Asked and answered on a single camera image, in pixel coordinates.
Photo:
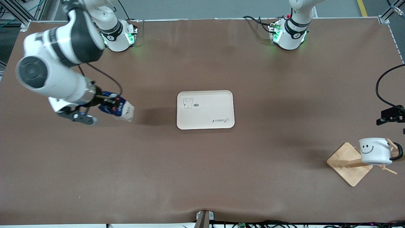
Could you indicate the wooden cup rack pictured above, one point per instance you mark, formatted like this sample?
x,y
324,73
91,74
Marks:
x,y
345,161

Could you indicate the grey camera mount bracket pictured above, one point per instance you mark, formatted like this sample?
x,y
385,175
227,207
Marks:
x,y
204,218

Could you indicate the blue milk carton green cap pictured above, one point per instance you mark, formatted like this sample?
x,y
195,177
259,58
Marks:
x,y
123,112

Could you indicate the aluminium frame corner post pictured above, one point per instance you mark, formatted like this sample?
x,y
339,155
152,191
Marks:
x,y
390,14

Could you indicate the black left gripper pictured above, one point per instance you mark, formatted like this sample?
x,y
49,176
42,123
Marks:
x,y
391,115

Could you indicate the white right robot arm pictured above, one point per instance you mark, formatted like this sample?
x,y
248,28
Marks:
x,y
53,79

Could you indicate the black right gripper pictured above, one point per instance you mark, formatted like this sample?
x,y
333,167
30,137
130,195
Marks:
x,y
96,101

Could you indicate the beige rectangular plastic tray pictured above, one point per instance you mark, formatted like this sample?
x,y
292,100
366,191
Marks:
x,y
205,110

